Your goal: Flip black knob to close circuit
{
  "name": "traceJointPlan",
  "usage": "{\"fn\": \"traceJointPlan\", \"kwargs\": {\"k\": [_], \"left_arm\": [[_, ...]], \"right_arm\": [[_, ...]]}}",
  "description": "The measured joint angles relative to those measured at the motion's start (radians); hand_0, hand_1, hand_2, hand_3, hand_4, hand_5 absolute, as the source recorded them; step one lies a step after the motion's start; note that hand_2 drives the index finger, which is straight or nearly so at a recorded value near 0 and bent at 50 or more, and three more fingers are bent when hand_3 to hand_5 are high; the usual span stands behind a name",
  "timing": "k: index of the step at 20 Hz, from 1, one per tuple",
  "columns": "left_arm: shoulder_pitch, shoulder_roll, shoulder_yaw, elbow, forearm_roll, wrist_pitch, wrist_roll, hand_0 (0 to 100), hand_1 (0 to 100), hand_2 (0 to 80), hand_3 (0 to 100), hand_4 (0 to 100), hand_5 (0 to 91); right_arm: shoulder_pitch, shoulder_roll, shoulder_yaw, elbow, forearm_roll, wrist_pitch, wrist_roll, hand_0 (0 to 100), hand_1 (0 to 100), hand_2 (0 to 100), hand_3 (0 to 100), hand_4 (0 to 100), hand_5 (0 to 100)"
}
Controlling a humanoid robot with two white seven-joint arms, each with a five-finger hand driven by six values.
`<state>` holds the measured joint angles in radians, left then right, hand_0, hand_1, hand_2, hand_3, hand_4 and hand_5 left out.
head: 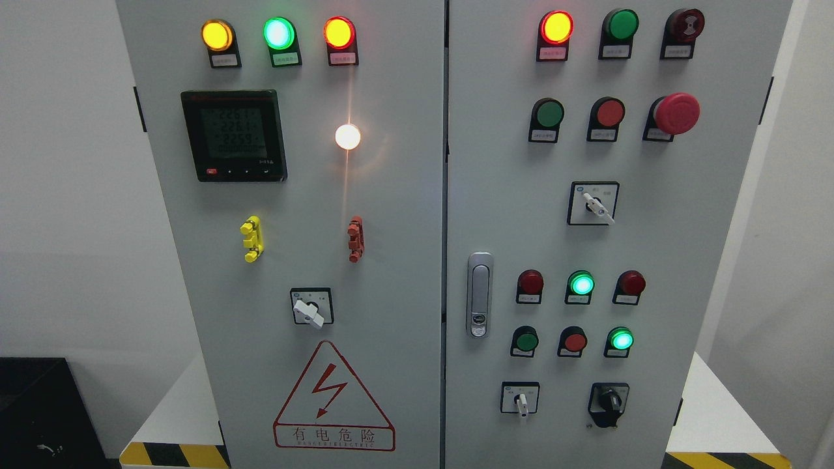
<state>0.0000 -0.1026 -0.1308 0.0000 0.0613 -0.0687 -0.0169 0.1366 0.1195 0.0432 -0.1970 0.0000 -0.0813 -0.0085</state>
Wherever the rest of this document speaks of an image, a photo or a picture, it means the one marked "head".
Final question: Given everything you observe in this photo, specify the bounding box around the silver door handle lock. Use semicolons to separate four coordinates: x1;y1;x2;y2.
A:
465;251;494;338

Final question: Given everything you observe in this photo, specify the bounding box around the yellow indicator light top left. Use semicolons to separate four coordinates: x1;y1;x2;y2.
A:
201;18;242;68

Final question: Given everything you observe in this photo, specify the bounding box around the red terminal connector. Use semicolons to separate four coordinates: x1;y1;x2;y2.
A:
347;216;366;263

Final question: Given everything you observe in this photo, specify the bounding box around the green lit indicator top left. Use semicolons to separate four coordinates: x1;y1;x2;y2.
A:
263;17;303;68

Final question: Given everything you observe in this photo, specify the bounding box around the right grey cabinet door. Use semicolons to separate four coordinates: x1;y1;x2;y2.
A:
446;1;792;468

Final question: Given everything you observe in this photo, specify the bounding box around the white lever selector upper right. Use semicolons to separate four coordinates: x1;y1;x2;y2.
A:
567;181;620;225

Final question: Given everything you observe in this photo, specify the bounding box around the small white lever selector bottom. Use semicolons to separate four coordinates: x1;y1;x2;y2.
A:
498;380;540;425

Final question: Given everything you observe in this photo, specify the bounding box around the red buzzer alarm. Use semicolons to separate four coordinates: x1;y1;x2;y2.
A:
659;8;705;60

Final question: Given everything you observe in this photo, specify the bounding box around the white lever selector switch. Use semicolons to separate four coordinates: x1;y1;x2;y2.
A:
290;287;334;330

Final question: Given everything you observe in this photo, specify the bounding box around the green push button lower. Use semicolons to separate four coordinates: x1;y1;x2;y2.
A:
510;324;539;358

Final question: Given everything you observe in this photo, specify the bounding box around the red electric hazard warning sticker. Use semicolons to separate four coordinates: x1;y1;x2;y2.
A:
273;339;396;451

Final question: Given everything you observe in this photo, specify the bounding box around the red-rimmed lit indicator left door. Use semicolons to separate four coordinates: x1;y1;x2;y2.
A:
323;16;358;66

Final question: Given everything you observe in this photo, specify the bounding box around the red push button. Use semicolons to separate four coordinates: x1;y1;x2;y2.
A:
557;326;588;358
586;97;626;143

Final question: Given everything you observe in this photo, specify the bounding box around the black knob selector switch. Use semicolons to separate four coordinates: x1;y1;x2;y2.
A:
588;382;629;428

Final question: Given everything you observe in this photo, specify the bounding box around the left grey cabinet door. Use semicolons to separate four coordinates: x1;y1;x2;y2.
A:
117;1;446;468

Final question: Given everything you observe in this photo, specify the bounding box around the green push button upper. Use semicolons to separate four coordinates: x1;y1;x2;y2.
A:
528;98;565;145

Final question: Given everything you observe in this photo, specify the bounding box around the yellow terminal connector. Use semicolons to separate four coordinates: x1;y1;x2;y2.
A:
239;216;265;263

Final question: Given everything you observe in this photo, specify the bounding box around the dark red indicator middle left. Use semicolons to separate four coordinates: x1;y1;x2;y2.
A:
515;269;544;305

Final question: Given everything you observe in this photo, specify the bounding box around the green lit indicator middle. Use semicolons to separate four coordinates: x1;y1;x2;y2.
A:
565;270;596;305

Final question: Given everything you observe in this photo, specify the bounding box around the black box lower left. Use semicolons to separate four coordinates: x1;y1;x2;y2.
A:
1;358;108;468

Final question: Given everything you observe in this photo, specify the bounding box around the red push button upper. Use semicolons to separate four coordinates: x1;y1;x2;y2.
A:
586;97;626;143

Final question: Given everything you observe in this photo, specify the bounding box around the dark green indicator top right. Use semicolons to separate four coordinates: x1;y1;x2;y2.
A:
598;8;639;60

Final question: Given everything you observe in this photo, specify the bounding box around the dark red indicator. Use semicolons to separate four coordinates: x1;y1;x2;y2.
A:
515;269;544;305
612;270;646;306

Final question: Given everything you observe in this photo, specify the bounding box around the white platform with hazard stripes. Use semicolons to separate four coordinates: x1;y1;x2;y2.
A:
119;354;792;468

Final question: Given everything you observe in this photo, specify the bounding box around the red emergency stop mushroom button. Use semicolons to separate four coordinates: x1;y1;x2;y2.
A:
642;92;700;143

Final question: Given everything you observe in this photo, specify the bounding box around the red push button lower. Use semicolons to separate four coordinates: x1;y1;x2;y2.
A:
557;326;588;358

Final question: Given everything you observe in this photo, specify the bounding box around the black digital power meter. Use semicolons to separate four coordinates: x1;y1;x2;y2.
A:
180;89;288;183

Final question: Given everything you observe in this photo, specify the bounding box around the dark red indicator middle right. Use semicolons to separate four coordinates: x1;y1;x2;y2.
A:
612;270;646;306

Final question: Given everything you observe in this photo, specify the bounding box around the green lit indicator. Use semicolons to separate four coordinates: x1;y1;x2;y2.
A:
565;270;596;305
263;17;303;68

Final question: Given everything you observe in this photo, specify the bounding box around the green lit button lower right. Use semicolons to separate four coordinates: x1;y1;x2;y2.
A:
603;326;634;358

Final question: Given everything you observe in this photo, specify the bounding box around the grey cabinet door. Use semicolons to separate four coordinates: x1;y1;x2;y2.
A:
117;1;446;468
446;1;792;468

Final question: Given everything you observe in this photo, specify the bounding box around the red lit indicator right door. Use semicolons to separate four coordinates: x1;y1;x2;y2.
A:
536;10;574;62

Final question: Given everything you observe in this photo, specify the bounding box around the green push button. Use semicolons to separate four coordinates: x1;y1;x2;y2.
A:
510;324;539;358
528;98;565;145

